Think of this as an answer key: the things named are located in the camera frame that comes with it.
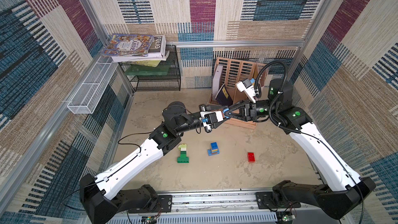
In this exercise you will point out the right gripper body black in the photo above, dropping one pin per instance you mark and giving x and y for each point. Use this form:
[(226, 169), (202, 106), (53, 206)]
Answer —
[(249, 111)]

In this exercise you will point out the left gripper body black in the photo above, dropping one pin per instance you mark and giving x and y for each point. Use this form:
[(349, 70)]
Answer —
[(204, 109)]

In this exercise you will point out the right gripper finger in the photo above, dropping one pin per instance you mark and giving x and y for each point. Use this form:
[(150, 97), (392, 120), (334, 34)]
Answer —
[(237, 117), (236, 106)]

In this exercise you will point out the dark blue lego brick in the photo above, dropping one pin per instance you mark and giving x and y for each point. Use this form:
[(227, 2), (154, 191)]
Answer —
[(214, 146)]

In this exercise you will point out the long blue lego brick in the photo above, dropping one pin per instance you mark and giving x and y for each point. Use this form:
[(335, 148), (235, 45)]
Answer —
[(210, 154)]

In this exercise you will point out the lime green lego brick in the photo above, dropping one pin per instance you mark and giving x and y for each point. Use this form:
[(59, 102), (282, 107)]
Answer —
[(182, 147)]

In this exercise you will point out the long green lego brick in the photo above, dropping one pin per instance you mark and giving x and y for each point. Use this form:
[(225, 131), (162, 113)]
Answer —
[(183, 160)]

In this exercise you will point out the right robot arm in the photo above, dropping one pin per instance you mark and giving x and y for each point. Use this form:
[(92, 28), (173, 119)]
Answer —
[(343, 188)]

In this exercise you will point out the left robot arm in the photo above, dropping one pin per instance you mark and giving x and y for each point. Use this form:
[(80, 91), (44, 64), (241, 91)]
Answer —
[(103, 197)]

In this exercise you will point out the red lego brick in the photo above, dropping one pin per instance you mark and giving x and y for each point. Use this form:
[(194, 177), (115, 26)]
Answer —
[(251, 157)]

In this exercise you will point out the dark purple book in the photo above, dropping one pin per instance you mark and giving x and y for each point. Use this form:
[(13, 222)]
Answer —
[(222, 97)]

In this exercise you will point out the white book in organizer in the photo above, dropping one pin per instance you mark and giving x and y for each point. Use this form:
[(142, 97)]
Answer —
[(216, 81)]

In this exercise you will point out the pink desk file organizer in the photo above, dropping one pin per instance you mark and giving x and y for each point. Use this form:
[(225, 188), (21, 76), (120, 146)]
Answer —
[(234, 71)]

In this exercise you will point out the black and white Folio book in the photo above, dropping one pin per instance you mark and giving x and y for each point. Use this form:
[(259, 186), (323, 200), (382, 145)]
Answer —
[(157, 52)]

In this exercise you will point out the green folder on shelf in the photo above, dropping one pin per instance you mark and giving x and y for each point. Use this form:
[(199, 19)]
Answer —
[(138, 70)]

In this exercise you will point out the colourful illustrated book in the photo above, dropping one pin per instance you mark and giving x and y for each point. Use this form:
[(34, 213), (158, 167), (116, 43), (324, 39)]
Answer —
[(128, 45)]

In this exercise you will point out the black wire shelf rack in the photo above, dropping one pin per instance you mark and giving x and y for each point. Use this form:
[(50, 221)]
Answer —
[(166, 76)]

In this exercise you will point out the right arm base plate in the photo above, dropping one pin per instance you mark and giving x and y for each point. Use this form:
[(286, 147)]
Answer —
[(264, 200)]

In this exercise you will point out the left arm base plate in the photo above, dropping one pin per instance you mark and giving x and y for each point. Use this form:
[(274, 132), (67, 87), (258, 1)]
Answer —
[(163, 204)]

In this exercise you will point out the white wire mesh basket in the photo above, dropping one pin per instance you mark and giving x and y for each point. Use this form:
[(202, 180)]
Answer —
[(89, 93)]

